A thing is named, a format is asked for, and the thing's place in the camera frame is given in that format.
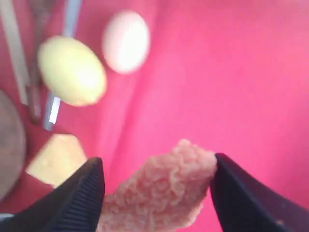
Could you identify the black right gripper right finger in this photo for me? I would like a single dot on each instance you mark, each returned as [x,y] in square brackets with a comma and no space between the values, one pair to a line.
[243,204]

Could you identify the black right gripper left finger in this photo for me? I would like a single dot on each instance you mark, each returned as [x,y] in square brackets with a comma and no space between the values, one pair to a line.
[74,206]

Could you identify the fried chicken piece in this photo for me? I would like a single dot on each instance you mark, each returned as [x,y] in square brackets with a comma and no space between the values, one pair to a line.
[163,195]

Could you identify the yellow lemon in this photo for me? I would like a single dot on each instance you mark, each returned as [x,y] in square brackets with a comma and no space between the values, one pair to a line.
[72,71]

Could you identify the brown egg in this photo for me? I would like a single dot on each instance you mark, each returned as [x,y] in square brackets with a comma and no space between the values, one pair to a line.
[126,42]

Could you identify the yellow cheese wedge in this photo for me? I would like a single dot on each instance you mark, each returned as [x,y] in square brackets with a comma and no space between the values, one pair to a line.
[57,160]

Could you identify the brown wooden plate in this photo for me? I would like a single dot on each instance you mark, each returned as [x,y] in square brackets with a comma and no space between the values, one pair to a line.
[12,145]

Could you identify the red scalloped table cloth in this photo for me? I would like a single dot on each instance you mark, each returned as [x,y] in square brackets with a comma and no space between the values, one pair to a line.
[229,75]

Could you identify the steel table knife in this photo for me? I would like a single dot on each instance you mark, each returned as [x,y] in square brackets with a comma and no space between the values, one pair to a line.
[71,14]

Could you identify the upper wooden chopstick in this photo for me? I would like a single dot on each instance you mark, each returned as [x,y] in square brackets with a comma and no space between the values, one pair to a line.
[15,47]

